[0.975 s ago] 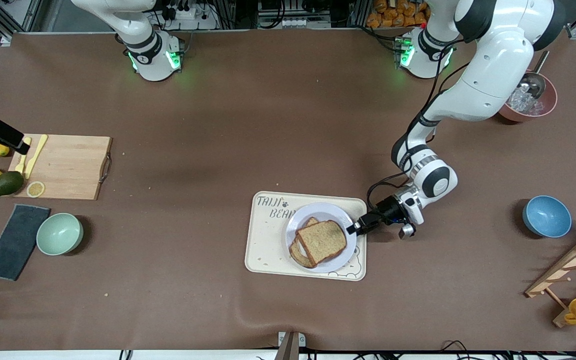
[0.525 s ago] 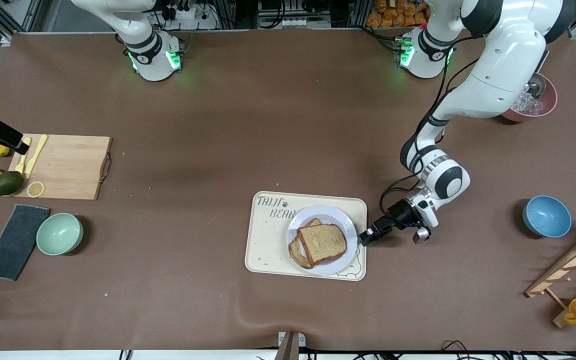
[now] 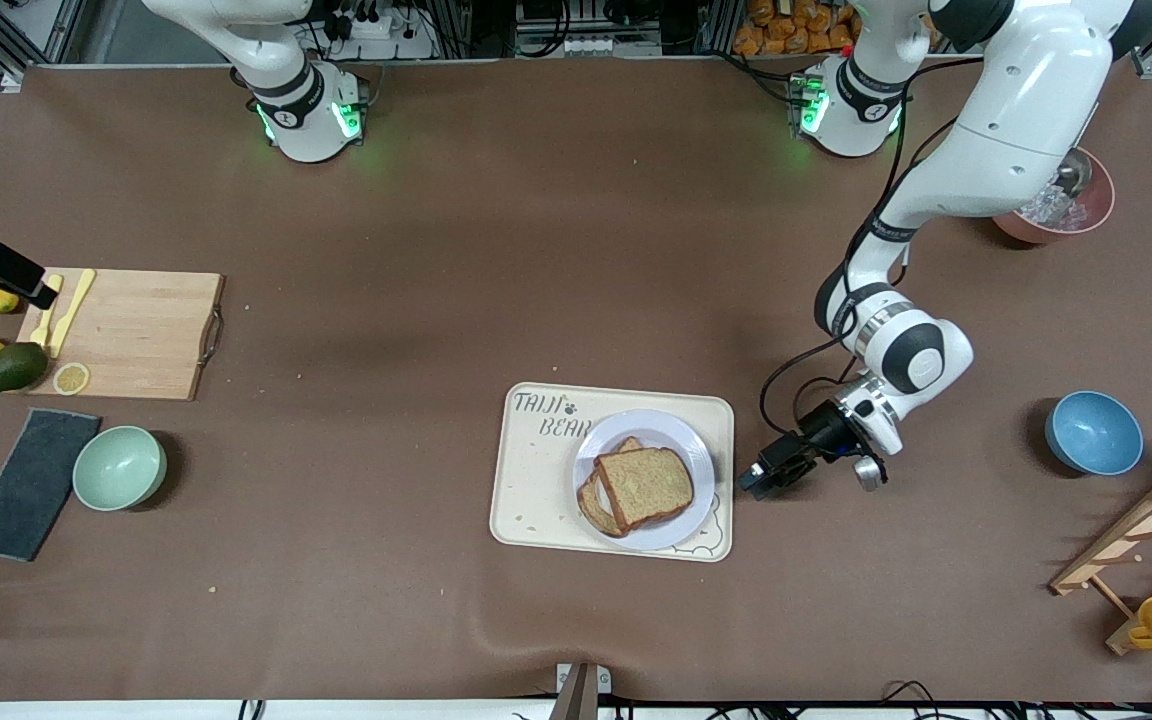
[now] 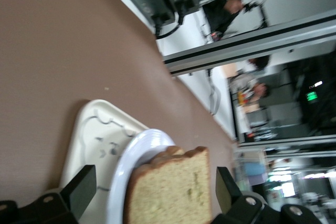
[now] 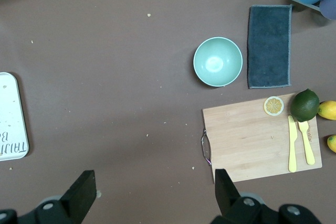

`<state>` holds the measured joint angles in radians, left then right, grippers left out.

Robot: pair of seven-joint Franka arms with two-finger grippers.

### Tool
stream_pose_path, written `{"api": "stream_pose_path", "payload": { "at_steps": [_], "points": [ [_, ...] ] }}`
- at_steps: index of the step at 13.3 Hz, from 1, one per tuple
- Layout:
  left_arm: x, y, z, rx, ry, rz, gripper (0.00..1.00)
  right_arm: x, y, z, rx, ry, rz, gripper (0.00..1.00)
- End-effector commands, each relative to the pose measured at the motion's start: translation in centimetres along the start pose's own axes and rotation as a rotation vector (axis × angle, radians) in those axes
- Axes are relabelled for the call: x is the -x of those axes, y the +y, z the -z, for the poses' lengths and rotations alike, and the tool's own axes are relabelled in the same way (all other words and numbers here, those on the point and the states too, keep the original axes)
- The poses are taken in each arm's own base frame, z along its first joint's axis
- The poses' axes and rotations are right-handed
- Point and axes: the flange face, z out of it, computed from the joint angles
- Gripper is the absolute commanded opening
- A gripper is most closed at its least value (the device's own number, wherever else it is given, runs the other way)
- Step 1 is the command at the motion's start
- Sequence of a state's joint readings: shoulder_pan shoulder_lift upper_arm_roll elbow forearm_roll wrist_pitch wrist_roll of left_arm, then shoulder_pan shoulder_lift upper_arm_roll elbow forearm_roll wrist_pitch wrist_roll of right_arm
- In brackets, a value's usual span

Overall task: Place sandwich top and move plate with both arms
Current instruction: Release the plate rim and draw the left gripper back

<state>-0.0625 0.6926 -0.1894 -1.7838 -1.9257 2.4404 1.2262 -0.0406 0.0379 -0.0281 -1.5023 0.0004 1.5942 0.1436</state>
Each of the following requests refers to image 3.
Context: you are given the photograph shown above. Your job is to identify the lavender round plate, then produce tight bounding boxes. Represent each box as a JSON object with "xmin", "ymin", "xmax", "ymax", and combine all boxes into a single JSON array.
[{"xmin": 573, "ymin": 408, "xmax": 717, "ymax": 553}]

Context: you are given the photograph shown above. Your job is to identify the brown bread slice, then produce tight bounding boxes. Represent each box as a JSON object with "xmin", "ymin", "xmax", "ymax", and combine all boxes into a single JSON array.
[
  {"xmin": 577, "ymin": 436, "xmax": 647, "ymax": 539},
  {"xmin": 593, "ymin": 447, "xmax": 695, "ymax": 533}
]

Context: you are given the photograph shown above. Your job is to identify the yellow plastic fork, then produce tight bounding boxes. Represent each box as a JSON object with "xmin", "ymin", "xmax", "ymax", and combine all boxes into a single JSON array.
[{"xmin": 30, "ymin": 274, "xmax": 65, "ymax": 348}]

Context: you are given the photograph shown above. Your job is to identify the yellow plastic knife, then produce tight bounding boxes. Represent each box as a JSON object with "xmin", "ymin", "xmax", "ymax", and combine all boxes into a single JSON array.
[{"xmin": 48, "ymin": 268, "xmax": 97, "ymax": 359}]

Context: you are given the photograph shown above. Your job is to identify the dark green avocado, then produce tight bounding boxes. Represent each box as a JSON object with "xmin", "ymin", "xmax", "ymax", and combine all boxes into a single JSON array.
[{"xmin": 0, "ymin": 341, "xmax": 50, "ymax": 394}]

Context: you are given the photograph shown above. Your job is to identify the wooden cutting board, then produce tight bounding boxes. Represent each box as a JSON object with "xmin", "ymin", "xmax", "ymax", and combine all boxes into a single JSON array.
[{"xmin": 14, "ymin": 267, "xmax": 227, "ymax": 402}]

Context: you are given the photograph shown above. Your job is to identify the dark grey cloth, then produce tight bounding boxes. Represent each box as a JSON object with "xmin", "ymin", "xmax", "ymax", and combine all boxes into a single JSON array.
[{"xmin": 0, "ymin": 407, "xmax": 103, "ymax": 563}]

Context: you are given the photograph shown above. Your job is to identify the cream bear print tray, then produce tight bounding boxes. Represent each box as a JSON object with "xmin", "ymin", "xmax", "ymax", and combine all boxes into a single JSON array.
[{"xmin": 489, "ymin": 382, "xmax": 736, "ymax": 563}]

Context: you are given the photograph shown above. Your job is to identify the mint green bowl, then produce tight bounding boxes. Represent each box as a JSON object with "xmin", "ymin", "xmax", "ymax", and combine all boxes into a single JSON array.
[{"xmin": 72, "ymin": 425, "xmax": 169, "ymax": 513}]

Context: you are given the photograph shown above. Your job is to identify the blue bowl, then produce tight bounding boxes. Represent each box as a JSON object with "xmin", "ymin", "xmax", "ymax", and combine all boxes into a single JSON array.
[{"xmin": 1044, "ymin": 390, "xmax": 1145, "ymax": 477}]

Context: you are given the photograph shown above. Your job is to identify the clear ice cubes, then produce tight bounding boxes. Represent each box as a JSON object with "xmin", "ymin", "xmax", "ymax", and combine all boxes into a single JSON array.
[{"xmin": 1021, "ymin": 185, "xmax": 1079, "ymax": 230}]

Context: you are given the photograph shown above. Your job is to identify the wooden drying rack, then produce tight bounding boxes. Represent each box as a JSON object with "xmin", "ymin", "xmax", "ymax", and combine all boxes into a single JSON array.
[{"xmin": 1049, "ymin": 460, "xmax": 1152, "ymax": 658}]

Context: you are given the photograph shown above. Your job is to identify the pink bowl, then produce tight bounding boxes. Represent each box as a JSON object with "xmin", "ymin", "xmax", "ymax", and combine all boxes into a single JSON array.
[{"xmin": 994, "ymin": 148, "xmax": 1117, "ymax": 245}]

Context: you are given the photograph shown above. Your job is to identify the metal scoop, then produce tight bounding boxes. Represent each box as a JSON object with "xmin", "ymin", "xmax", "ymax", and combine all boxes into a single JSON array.
[{"xmin": 1056, "ymin": 150, "xmax": 1094, "ymax": 197}]

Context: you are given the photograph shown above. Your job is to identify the orange snack bags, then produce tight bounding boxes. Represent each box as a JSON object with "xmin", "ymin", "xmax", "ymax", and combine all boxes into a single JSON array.
[{"xmin": 733, "ymin": 0, "xmax": 862, "ymax": 58}]

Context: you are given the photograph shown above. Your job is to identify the white power strip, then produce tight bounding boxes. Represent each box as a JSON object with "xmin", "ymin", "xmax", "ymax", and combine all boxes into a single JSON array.
[{"xmin": 321, "ymin": 8, "xmax": 437, "ymax": 61}]

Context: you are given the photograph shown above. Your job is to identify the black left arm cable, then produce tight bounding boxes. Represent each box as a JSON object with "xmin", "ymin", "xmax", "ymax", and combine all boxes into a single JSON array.
[{"xmin": 758, "ymin": 55, "xmax": 987, "ymax": 441}]

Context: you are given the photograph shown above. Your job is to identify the grey metal bracket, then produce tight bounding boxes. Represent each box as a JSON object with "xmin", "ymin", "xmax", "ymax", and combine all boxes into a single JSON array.
[{"xmin": 548, "ymin": 662, "xmax": 613, "ymax": 720}]

